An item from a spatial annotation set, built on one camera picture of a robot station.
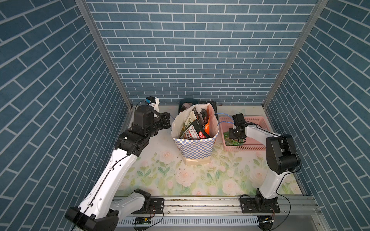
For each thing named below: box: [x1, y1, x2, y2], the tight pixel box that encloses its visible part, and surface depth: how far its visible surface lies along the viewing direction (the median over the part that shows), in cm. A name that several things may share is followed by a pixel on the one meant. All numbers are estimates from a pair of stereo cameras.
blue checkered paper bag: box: [171, 102, 220, 166], surface depth 78 cm
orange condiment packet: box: [204, 117, 210, 136], surface depth 79 cm
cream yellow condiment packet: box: [179, 119, 212, 139], surface depth 80 cm
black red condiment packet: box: [198, 108, 208, 125], surface depth 88 cm
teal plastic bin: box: [178, 97, 199, 116], surface depth 122 cm
